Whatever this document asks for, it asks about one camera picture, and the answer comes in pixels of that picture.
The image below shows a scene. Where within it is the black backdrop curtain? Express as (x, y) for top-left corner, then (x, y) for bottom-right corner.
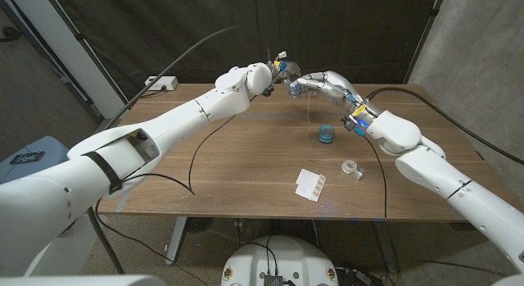
(48, 0), (447, 107)

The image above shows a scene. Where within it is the black metal wall rail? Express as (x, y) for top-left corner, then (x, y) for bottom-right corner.
(0, 0), (104, 124)

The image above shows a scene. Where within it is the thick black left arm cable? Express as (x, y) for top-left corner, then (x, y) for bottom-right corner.
(85, 25), (271, 275)

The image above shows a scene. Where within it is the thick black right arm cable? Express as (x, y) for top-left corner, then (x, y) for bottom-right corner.
(365, 87), (524, 166)

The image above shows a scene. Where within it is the clear tape roll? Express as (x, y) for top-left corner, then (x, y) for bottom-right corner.
(341, 158), (364, 180)

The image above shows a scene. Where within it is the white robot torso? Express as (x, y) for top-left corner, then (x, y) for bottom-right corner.
(220, 235), (340, 286)

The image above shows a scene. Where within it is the white floor power strip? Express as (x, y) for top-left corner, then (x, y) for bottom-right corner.
(335, 267), (384, 286)

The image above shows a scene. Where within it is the jute twine strand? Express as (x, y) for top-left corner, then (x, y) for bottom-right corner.
(303, 92), (317, 147)

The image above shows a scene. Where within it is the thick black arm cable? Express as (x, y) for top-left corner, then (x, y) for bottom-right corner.
(85, 25), (271, 275)
(365, 87), (524, 166)

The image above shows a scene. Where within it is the white sticker sheet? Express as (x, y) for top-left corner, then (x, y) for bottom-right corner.
(295, 168), (328, 203)

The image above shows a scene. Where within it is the black backdrop stand pole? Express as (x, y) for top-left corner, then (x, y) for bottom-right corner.
(403, 0), (447, 85)
(40, 0), (133, 111)

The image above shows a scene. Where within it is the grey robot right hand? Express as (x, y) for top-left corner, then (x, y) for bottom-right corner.
(288, 70), (384, 136)

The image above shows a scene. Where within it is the black flat device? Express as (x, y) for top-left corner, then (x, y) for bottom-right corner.
(9, 151), (46, 166)

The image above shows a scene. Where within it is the grey metal table leg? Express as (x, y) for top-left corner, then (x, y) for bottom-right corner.
(372, 220), (400, 275)
(165, 216), (188, 266)

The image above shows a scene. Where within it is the blue plastic bin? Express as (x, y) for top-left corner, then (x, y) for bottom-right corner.
(0, 135), (70, 184)

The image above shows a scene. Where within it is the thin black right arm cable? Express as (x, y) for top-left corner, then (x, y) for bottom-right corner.
(362, 134), (389, 220)

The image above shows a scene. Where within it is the black torso cable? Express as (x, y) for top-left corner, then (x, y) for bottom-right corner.
(244, 235), (280, 277)

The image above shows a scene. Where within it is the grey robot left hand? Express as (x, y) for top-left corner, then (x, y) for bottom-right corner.
(268, 51), (303, 97)

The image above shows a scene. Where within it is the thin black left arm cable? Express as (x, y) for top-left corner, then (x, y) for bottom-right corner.
(94, 95), (258, 286)

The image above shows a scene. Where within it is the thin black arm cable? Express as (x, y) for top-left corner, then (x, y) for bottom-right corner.
(94, 95), (258, 286)
(362, 134), (389, 220)

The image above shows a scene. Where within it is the black wall hook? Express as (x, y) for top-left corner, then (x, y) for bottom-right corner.
(0, 26), (25, 44)

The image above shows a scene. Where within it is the white power box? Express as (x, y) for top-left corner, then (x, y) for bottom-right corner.
(144, 75), (179, 92)

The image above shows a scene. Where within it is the black ribbed round object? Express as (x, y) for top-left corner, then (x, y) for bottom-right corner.
(186, 216), (215, 234)

